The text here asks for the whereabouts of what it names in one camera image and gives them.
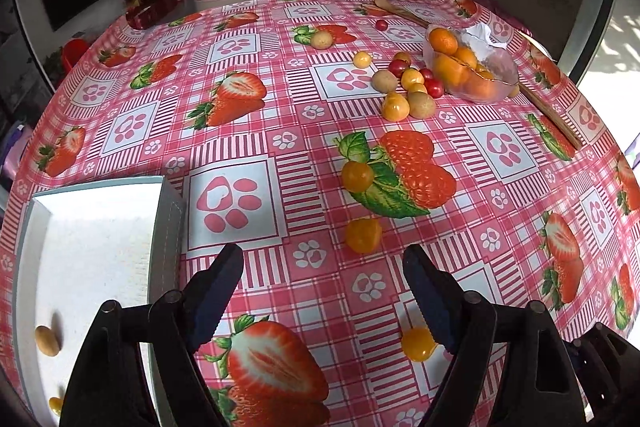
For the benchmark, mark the clear glass bowl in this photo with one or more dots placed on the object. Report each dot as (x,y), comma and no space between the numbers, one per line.
(502,67)

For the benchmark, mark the strawberry print checked tablecloth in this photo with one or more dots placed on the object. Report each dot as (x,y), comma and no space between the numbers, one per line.
(300,147)

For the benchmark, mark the orange mandarin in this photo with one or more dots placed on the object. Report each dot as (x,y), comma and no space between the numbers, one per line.
(465,57)
(450,74)
(483,70)
(482,91)
(443,41)

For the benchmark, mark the red gift box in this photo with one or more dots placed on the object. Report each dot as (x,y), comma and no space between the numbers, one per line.
(150,9)

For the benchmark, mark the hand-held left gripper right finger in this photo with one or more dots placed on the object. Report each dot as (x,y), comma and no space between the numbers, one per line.
(430,297)

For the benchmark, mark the brownish cherry tomato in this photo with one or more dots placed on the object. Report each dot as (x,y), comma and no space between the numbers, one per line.
(401,56)

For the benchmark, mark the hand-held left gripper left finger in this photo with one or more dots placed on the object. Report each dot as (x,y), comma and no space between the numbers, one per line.
(215,297)

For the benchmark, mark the red plastic stool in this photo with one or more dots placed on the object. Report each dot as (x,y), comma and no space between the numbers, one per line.
(75,54)

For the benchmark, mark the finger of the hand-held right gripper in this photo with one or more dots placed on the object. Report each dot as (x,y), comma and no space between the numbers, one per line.
(622,357)
(592,372)

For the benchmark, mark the small yellow cherry tomato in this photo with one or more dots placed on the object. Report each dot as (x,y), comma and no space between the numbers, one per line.
(362,59)

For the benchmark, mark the small red cherry tomato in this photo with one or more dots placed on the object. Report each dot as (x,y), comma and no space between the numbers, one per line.
(381,25)

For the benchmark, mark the white leather tray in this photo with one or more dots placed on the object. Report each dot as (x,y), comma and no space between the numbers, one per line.
(90,267)

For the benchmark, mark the orange brown cherry tomato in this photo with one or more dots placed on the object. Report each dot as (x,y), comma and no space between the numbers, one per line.
(55,405)

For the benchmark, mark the wooden fork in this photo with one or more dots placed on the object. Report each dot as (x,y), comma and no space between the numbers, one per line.
(395,6)

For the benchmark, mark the white crumpled tissue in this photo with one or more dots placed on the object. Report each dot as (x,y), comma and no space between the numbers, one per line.
(482,38)

